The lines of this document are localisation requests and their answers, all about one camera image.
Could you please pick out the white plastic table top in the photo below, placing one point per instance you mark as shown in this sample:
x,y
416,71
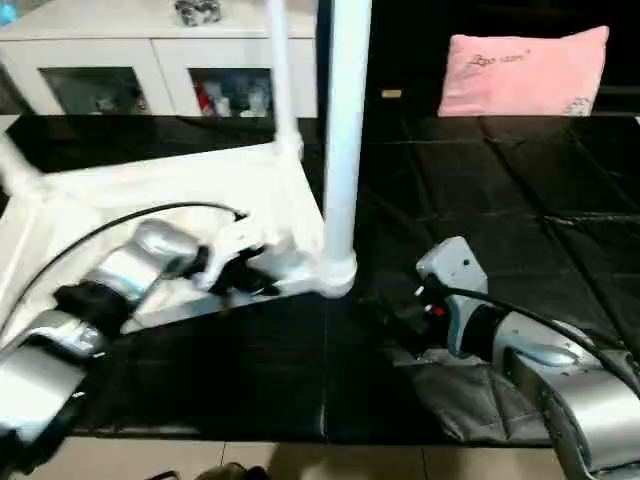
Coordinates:
x,y
130,200

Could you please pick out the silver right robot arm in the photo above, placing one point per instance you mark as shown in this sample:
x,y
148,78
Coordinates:
x,y
560,370

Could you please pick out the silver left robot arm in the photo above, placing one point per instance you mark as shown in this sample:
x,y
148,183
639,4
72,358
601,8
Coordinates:
x,y
100,290

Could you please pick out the black work mat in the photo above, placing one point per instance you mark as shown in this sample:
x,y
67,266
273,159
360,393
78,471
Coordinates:
x,y
500,200

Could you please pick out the dark robot foot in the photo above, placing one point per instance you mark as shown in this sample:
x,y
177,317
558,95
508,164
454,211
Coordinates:
x,y
235,472

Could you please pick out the white cabinet with glass doors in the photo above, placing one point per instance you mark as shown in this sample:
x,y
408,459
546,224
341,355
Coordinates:
x,y
130,55

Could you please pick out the black furniture with yellow label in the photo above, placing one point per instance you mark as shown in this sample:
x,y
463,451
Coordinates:
x,y
400,50

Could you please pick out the dark ornament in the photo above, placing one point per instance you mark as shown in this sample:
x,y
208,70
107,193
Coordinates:
x,y
198,10

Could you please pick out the pink pillow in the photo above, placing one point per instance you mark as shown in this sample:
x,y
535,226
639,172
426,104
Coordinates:
x,y
525,72

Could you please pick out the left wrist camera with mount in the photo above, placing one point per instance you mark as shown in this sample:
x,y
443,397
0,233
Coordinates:
x,y
235,240

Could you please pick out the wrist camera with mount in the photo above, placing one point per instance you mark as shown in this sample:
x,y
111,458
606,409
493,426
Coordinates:
x,y
452,268
235,240

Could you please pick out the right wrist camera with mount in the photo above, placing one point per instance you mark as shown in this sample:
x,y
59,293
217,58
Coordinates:
x,y
452,268

